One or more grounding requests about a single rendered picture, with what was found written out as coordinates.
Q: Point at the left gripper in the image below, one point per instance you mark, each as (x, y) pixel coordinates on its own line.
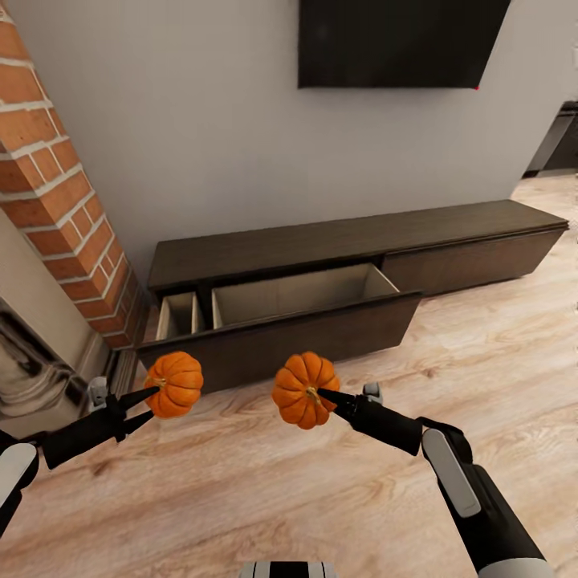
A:
(94, 429)

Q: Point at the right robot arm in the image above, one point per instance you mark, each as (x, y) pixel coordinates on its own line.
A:
(498, 544)

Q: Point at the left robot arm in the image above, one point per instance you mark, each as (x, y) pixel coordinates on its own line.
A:
(19, 461)

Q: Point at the cabinet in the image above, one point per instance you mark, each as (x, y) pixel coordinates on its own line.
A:
(242, 304)

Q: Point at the dishwasher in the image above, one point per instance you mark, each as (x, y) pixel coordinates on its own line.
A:
(549, 143)

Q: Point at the pumpkin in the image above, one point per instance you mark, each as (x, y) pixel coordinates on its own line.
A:
(179, 380)
(296, 387)

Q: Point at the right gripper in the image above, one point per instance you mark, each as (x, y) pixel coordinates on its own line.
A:
(365, 416)

